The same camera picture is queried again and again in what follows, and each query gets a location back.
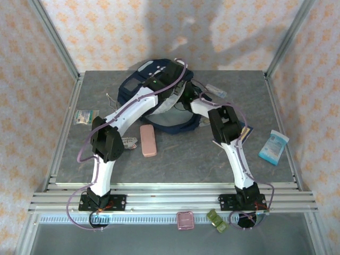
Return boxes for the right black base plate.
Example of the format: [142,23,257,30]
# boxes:
[217,193,268,212]

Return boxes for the aluminium front rail frame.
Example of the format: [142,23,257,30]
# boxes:
[28,182,318,214]

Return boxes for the clear plastic blue pack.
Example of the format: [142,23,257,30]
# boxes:
[206,84,228,98]

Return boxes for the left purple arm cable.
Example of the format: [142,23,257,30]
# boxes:
[65,58,190,232]

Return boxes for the metal wire tongs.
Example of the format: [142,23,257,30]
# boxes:
[105,92,119,110]

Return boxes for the navy blue backpack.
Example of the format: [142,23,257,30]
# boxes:
[117,58,200,135]

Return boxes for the slotted grey cable duct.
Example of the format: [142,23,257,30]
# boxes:
[39,215,240,224]

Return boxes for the pink pencil case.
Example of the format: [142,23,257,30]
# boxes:
[140,124,158,157]

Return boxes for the green white sachet packet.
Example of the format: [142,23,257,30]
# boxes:
[73,109,100,125]

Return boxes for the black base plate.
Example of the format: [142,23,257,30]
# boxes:
[78,194,127,213]
[217,193,268,212]

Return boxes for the aluminium table side rail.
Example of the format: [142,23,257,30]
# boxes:
[264,73,304,191]
[42,73,86,192]

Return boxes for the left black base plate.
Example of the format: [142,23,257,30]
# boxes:
[78,194,127,213]

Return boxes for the red white printed packet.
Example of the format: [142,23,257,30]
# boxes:
[121,137,138,150]

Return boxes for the aluminium frame post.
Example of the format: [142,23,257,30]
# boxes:
[265,0,317,80]
[28,0,81,80]

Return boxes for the pink square plastic box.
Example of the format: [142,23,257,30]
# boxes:
[176,211,196,231]

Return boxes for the blue white tissue pack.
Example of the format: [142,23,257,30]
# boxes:
[259,129,290,166]

